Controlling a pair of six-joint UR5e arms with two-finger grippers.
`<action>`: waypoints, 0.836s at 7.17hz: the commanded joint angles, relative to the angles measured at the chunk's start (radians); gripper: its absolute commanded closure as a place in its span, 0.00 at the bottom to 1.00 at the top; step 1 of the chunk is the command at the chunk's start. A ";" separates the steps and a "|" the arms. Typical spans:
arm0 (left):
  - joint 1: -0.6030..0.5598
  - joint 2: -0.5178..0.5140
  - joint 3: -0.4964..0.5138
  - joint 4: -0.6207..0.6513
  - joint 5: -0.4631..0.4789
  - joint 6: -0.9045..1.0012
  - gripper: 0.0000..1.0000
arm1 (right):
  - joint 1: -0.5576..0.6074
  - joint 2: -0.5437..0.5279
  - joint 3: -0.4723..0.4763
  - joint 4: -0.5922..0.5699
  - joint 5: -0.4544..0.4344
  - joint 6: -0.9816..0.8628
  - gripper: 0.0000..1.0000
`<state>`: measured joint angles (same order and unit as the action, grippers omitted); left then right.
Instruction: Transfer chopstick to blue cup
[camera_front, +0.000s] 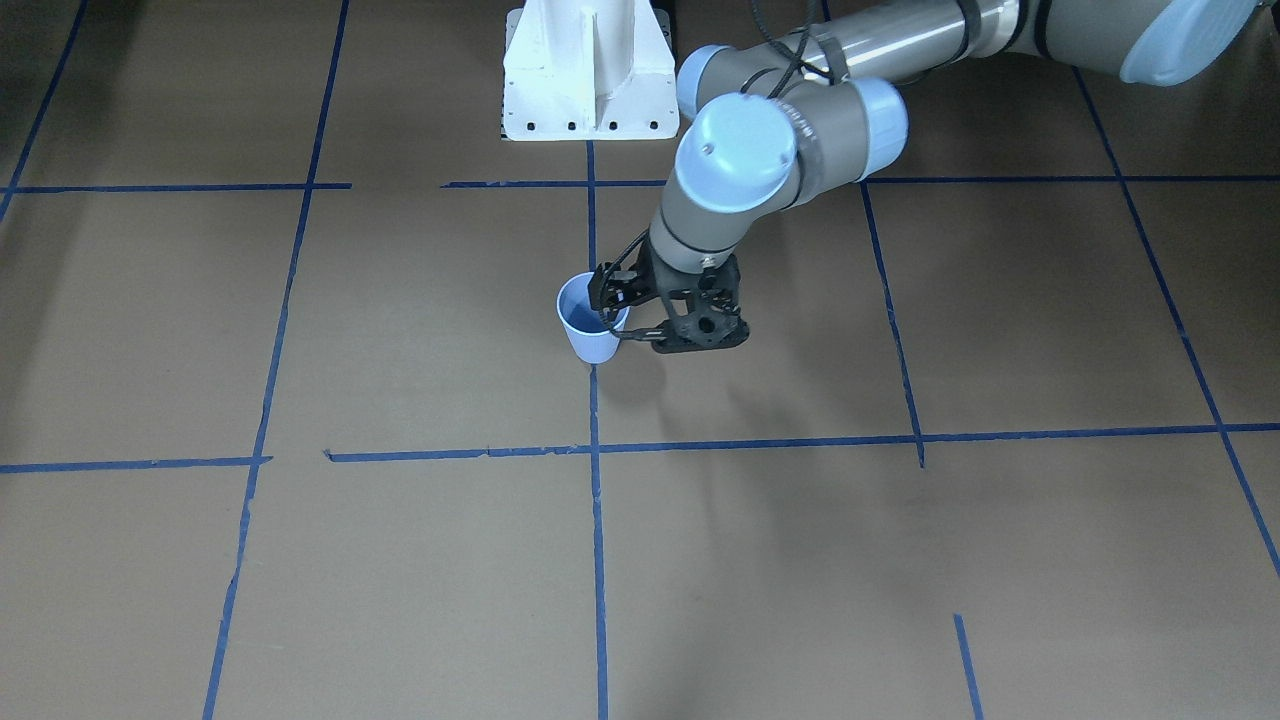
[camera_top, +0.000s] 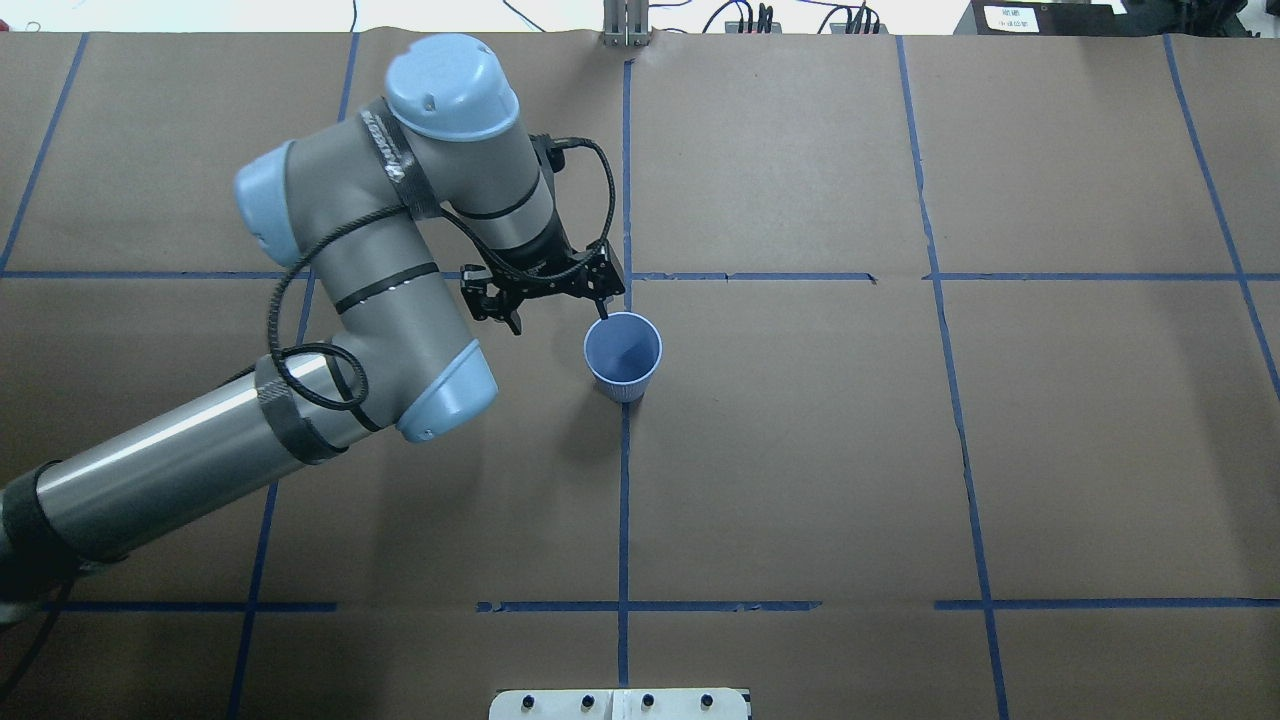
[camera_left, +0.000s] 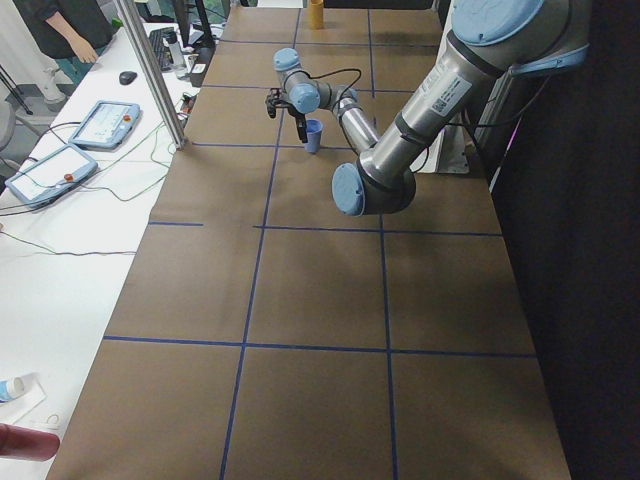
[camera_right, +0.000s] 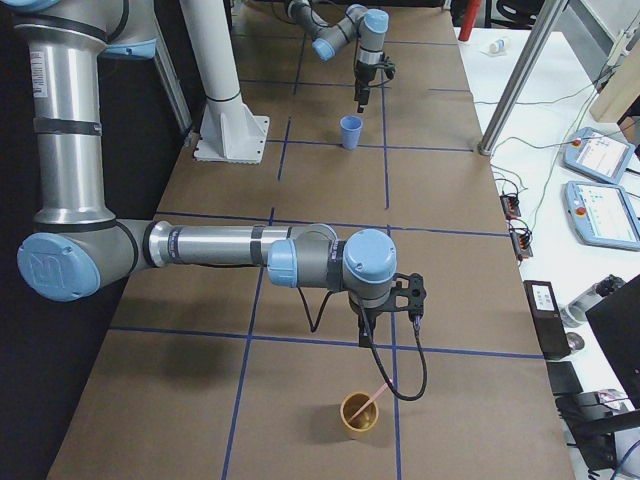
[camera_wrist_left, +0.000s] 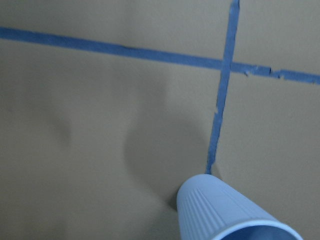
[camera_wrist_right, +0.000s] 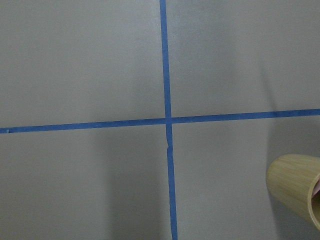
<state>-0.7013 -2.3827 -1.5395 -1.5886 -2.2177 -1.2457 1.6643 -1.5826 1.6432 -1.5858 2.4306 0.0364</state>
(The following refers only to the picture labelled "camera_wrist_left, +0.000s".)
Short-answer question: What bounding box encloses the light blue ribbed cup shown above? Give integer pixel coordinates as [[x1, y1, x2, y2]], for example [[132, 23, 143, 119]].
[[176, 174, 302, 240]]

